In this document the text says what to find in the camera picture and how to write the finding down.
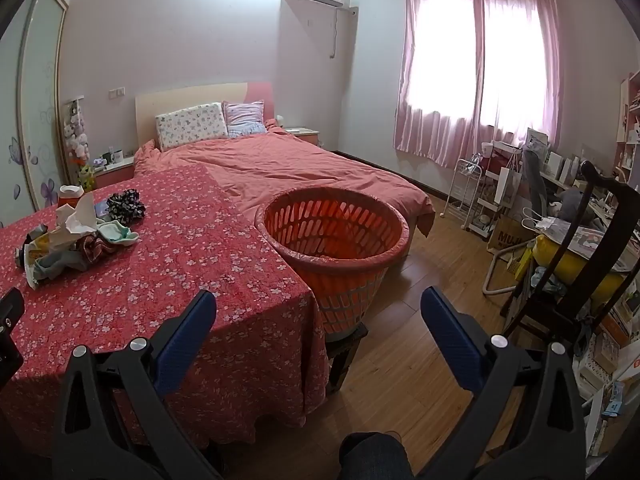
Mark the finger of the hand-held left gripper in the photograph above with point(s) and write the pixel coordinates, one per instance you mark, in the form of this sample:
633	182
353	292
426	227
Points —
9	345

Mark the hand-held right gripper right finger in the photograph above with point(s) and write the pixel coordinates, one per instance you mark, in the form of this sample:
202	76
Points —
450	335

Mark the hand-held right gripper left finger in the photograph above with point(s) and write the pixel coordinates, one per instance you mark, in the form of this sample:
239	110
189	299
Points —
185	340

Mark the black floral cloth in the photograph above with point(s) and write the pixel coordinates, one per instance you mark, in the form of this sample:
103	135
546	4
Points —
125	205

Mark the orange laundry basket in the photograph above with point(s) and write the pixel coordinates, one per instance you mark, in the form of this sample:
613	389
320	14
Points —
330	230

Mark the red floral tablecloth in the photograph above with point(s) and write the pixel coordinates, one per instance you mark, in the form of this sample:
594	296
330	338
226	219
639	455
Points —
175	250

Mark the crumpled white yellow wrapper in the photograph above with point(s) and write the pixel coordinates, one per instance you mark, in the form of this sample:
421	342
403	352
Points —
42	257

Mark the dark wooden stool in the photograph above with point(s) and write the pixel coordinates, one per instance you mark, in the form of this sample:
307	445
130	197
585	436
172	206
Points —
345	355

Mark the brown paper bag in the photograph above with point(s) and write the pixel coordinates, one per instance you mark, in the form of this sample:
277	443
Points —
507	235

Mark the crumpled pale green cloth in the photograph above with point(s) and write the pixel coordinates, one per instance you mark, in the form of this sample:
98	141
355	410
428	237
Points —
117	234

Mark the crumpled red plaid cloth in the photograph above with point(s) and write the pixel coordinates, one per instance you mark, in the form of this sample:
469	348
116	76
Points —
92	250

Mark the yellow cushion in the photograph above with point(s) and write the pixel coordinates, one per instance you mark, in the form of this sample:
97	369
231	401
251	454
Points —
565	262

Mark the white rolling cart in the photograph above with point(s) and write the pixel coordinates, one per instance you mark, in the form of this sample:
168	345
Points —
492	200

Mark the crumpled white tissue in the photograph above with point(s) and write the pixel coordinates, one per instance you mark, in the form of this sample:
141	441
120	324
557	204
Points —
75	217

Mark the person's leg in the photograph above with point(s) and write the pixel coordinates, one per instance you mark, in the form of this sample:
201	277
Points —
372	460

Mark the blue tissue pack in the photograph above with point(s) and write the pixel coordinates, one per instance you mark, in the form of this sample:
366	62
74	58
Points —
101	208

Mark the red paper cup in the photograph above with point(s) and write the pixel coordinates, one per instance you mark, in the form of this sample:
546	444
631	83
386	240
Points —
70	195

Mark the pile of books and boxes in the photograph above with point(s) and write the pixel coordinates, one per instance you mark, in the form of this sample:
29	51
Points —
610	360

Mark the white paper bag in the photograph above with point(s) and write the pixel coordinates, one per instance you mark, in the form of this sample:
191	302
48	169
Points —
507	180

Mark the printed magazine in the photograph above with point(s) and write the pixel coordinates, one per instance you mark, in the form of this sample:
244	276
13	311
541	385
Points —
595	245

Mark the pink and white nightstand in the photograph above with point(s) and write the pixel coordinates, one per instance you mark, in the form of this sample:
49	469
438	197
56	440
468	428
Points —
305	135
115	172

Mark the yellow green plush toy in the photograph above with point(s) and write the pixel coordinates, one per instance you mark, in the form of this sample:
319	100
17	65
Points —
86	175

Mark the dark wooden chair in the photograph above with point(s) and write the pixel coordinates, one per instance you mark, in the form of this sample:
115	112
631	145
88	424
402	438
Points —
600	200

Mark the bed with coral duvet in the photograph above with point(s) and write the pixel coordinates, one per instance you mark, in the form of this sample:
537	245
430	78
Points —
300	170

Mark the white floral pillow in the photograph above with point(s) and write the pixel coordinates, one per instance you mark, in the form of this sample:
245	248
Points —
190	125

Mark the hanging plush toys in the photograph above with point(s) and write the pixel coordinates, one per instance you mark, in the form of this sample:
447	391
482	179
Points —
77	130

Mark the pink striped pillow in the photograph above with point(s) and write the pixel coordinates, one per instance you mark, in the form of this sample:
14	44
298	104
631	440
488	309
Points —
245	117

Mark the wardrobe door with purple flowers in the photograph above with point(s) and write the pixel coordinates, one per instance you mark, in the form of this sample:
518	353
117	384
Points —
30	110

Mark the beige and pink headboard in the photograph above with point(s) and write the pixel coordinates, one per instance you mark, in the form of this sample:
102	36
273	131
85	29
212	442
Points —
190	95

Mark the pink curtain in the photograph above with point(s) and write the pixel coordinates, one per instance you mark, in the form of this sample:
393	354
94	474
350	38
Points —
450	60

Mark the pink and white bookshelf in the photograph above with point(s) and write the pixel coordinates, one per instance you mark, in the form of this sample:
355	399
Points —
632	125

